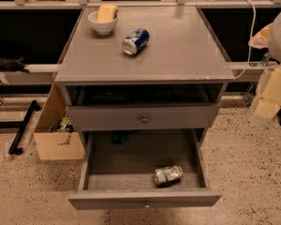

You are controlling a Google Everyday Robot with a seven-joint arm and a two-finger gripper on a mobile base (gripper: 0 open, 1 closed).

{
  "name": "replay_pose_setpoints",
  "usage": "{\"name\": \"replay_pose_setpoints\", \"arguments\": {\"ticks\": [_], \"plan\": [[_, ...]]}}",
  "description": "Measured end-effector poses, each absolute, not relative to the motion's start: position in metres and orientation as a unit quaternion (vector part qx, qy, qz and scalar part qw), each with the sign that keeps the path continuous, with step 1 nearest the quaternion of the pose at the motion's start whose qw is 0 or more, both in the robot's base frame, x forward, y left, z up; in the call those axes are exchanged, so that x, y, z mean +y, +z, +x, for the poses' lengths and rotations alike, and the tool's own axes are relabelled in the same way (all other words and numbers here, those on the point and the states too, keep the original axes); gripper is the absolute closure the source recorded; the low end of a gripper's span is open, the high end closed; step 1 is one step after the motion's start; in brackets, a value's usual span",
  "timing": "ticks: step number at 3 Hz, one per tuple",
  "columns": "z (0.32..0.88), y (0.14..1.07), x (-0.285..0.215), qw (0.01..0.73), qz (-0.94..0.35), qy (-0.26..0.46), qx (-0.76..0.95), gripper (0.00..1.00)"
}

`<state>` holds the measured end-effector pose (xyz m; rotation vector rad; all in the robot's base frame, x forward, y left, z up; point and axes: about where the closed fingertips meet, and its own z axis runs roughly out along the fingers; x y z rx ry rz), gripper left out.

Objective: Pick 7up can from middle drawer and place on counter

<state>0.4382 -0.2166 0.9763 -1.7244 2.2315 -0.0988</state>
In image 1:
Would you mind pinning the cardboard box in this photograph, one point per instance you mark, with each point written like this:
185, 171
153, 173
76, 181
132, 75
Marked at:
54, 143

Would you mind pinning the black bar on floor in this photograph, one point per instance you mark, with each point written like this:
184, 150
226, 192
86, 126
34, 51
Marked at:
14, 149

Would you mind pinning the black cloth on rail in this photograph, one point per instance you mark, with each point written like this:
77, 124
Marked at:
9, 64

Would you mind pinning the grey drawer cabinet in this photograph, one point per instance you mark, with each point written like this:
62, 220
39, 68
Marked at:
181, 64

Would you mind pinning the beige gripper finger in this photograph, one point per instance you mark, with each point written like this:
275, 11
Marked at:
261, 39
267, 102

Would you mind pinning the white ceramic bowl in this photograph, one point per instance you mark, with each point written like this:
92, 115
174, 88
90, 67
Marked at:
103, 28

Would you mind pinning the closed grey top drawer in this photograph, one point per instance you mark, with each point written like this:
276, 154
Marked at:
128, 117

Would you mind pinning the green item in box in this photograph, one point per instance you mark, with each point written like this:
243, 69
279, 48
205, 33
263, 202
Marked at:
64, 126

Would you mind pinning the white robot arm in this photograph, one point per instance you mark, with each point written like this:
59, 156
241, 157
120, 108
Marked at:
274, 48

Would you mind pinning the yellow sponge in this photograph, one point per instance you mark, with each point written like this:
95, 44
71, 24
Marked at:
106, 13

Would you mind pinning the round metal drawer knob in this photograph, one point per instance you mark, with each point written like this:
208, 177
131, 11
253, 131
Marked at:
145, 119

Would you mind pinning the open grey middle drawer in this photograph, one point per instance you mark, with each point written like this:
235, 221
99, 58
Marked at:
121, 176

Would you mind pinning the blue pepsi can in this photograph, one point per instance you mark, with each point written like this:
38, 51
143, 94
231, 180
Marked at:
136, 41

